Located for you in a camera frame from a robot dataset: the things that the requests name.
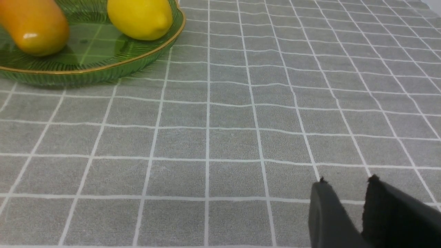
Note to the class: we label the yellow lemon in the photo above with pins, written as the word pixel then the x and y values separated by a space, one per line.
pixel 145 20

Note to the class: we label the green glass leaf plate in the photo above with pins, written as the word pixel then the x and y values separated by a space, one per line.
pixel 96 51

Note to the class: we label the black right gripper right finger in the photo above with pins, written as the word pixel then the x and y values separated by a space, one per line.
pixel 394 219

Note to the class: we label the orange yellow mango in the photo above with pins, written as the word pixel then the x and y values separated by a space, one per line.
pixel 37 27

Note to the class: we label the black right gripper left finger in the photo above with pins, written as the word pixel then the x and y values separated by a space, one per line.
pixel 329 224

